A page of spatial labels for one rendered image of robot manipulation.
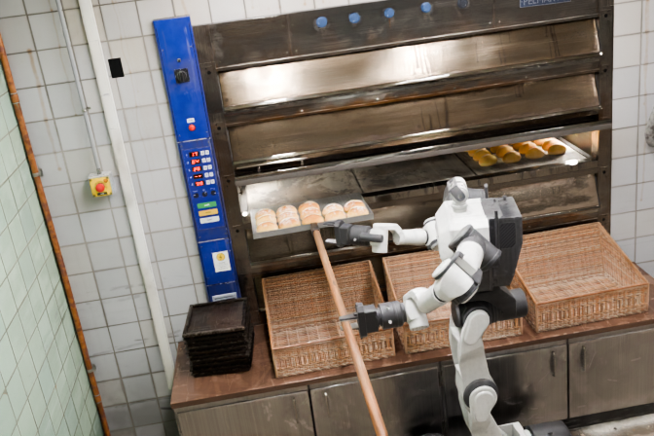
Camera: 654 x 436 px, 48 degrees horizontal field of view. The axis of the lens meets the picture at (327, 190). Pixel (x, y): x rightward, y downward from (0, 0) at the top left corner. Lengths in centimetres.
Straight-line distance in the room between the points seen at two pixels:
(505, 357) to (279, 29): 180
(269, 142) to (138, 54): 70
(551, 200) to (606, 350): 78
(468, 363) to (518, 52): 148
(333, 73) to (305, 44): 19
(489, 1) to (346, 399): 192
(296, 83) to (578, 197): 156
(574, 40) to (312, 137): 132
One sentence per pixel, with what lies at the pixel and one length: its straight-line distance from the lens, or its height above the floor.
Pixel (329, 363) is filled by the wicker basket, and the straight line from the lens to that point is 336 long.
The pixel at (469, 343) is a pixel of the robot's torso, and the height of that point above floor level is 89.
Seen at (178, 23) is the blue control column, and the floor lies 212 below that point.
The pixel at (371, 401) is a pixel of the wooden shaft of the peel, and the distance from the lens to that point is 210.
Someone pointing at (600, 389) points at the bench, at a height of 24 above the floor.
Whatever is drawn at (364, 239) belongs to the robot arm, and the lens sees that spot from 303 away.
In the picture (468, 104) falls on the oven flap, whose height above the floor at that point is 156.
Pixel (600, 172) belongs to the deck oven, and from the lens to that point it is 393.
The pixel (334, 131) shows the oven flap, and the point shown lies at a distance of 344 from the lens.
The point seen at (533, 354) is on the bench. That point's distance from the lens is 355.
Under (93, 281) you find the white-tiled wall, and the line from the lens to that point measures 373.
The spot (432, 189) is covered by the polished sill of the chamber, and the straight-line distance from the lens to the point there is 363.
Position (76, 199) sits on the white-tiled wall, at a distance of 358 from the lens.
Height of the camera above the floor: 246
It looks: 20 degrees down
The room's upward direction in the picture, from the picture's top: 7 degrees counter-clockwise
